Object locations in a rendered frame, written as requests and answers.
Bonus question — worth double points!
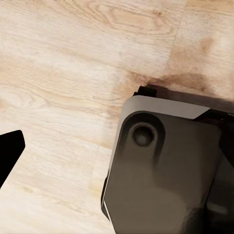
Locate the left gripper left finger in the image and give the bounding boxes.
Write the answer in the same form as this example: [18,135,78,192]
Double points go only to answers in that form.
[0,130,25,188]

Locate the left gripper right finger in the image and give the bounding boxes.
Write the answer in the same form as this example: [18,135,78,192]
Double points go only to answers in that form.
[218,130,234,169]

